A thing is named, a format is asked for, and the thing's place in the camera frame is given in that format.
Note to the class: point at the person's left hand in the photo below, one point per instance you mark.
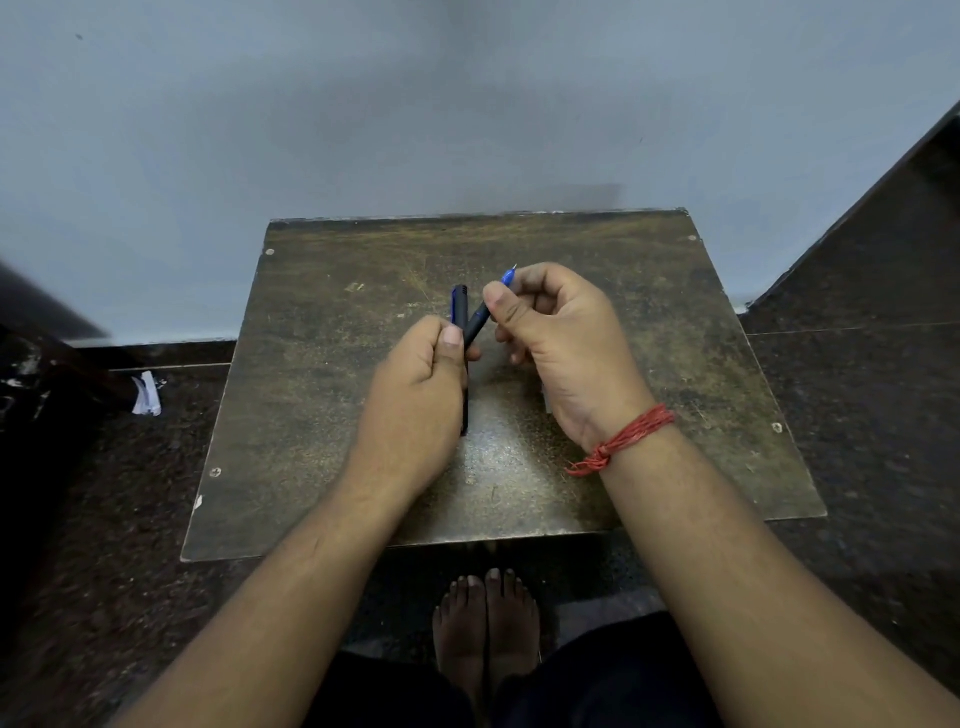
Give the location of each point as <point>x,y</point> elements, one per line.
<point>409,412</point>

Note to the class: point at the person's right hand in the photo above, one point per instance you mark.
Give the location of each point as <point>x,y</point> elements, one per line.
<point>577,352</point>

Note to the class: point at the person's left thumb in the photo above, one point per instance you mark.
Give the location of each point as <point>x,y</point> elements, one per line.
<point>450,352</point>

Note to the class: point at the person's right thumb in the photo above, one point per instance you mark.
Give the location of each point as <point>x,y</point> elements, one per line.
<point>506,304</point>

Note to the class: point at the black pen with blue tip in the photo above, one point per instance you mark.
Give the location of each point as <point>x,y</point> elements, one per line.
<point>476,322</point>

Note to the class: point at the blue and black pen cap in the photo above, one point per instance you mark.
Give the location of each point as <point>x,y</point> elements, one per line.
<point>459,301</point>

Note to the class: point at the person's right forearm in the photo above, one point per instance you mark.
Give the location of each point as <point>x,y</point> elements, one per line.
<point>735,585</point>

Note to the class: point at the person's left forearm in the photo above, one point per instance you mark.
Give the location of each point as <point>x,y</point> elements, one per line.
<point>300,592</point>

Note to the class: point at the person's right foot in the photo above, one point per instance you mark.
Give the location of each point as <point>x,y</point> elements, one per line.
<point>514,622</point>

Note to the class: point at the person's foot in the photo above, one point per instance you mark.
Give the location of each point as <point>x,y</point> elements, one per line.
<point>461,630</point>
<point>514,622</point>

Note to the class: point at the person's left foot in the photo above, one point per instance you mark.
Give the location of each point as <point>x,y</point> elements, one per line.
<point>461,630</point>

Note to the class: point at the crumpled white paper scrap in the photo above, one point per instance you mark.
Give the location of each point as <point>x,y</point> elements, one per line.
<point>146,394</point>

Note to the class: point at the person's dark trousers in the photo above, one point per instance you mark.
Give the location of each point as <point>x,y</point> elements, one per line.
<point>600,675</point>

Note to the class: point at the dark wooden furniture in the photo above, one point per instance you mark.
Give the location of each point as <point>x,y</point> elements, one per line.
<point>45,330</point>

